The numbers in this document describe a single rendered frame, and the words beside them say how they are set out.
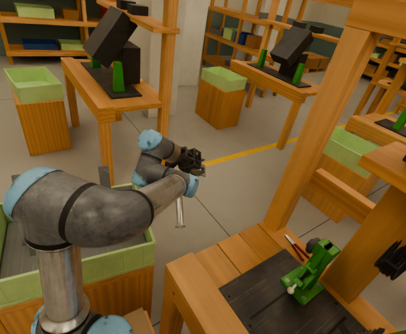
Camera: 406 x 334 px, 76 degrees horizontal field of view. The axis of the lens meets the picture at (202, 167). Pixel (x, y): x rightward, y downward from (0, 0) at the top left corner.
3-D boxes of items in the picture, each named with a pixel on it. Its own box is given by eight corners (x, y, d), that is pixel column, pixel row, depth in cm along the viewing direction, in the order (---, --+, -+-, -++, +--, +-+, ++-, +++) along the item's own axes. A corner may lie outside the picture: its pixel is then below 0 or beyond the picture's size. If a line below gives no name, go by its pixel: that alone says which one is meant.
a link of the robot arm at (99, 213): (130, 215, 40) (203, 169, 87) (70, 192, 42) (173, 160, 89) (115, 279, 42) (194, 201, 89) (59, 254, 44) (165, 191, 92)
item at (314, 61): (306, 73, 827) (311, 59, 801) (286, 65, 875) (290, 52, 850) (325, 71, 894) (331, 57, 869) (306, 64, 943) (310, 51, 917)
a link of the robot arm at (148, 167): (155, 192, 82) (167, 160, 84) (124, 181, 84) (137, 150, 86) (163, 194, 90) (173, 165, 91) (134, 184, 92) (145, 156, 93)
